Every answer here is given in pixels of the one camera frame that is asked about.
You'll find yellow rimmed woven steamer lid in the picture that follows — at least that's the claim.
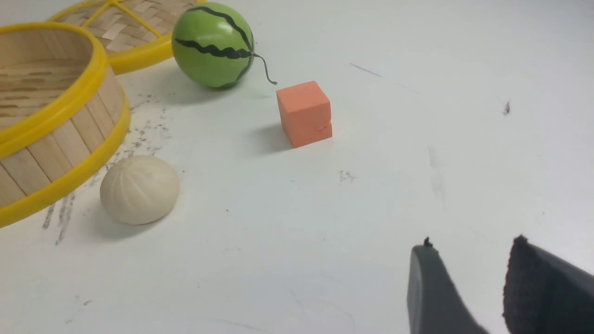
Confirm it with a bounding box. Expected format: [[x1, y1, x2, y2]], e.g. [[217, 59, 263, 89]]
[[49, 0, 204, 75]]

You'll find green toy watermelon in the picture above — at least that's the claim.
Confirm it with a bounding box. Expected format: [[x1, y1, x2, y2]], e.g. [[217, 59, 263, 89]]
[[171, 2, 263, 90]]

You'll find yellow rimmed bamboo steamer tray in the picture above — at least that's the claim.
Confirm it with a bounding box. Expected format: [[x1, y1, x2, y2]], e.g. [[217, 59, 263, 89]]
[[0, 22, 131, 227]]

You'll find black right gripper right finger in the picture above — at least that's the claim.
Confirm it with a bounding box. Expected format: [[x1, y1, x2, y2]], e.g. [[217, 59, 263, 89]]
[[503, 235, 594, 334]]

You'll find cream bun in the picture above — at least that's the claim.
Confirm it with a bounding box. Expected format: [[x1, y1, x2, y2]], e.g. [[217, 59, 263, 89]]
[[100, 155, 181, 226]]

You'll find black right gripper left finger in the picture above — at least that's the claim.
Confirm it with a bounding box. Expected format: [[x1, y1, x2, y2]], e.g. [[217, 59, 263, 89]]
[[407, 238, 487, 334]]

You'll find orange foam cube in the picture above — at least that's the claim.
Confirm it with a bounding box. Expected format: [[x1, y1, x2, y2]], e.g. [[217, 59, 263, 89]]
[[276, 82, 333, 148]]

